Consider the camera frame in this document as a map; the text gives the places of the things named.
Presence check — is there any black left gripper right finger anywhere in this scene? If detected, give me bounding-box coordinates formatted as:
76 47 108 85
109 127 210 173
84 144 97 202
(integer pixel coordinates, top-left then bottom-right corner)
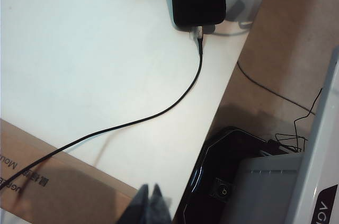
149 182 173 224

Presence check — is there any brown cardboard box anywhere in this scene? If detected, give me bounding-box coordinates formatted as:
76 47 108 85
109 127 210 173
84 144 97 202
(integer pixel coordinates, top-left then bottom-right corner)
0 118 141 224

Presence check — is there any black charging cable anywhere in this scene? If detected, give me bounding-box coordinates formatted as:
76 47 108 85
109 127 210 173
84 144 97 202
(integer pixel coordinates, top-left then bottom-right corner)
0 24 206 192

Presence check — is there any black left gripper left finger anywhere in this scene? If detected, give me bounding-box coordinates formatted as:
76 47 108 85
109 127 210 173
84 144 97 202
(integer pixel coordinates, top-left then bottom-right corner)
124 183 150 224

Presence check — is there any black robot base housing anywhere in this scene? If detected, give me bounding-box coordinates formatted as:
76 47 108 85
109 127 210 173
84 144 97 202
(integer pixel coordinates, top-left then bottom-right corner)
181 126 269 224

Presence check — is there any grey plastic box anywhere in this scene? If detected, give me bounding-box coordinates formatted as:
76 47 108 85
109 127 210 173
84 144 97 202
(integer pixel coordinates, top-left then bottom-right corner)
225 153 304 224

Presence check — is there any thin black floor wire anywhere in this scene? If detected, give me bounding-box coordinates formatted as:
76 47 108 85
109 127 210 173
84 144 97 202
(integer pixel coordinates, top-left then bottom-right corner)
236 59 323 154

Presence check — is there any white robot frame beam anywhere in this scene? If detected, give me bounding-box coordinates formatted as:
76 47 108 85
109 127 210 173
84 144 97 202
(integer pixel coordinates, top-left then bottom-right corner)
284 48 339 224

